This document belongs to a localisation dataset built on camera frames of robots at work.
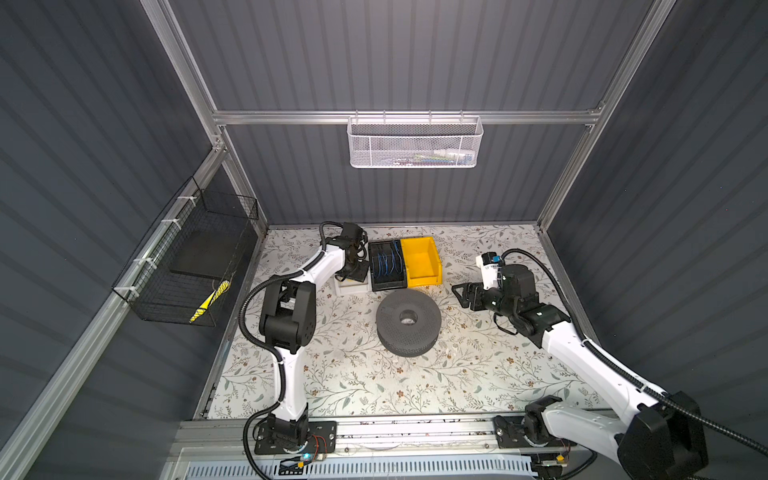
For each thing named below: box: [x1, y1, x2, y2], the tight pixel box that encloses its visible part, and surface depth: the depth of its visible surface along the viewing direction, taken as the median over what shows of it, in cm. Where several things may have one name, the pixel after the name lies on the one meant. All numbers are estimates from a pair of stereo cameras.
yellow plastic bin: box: [400, 236, 442, 288], surface depth 108 cm
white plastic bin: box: [334, 270, 372, 295], surface depth 99 cm
